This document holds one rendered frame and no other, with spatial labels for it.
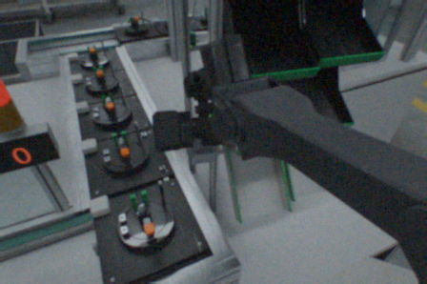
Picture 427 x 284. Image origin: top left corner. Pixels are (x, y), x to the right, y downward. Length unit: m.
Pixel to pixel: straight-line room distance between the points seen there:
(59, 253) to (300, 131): 0.71
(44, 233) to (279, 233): 0.62
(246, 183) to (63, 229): 0.48
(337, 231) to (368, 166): 0.74
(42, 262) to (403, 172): 0.78
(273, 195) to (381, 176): 0.57
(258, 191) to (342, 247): 0.30
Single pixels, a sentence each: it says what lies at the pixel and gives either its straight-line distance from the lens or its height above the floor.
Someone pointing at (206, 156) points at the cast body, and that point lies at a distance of 0.51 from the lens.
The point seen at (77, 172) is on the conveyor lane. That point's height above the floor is 0.95.
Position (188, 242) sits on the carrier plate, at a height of 0.97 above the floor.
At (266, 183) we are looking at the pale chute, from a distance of 0.72.
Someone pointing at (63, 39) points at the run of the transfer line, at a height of 0.95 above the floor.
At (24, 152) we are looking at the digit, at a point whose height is 1.21.
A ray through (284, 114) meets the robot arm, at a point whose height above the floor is 1.44.
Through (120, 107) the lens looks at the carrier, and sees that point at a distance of 1.11.
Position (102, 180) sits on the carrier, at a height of 0.97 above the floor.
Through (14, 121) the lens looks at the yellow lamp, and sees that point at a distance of 0.62.
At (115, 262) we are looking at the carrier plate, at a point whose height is 0.97.
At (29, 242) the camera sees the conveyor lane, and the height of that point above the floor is 0.94.
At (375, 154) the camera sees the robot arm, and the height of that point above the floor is 1.46.
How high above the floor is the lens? 1.58
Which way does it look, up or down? 41 degrees down
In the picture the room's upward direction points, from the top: straight up
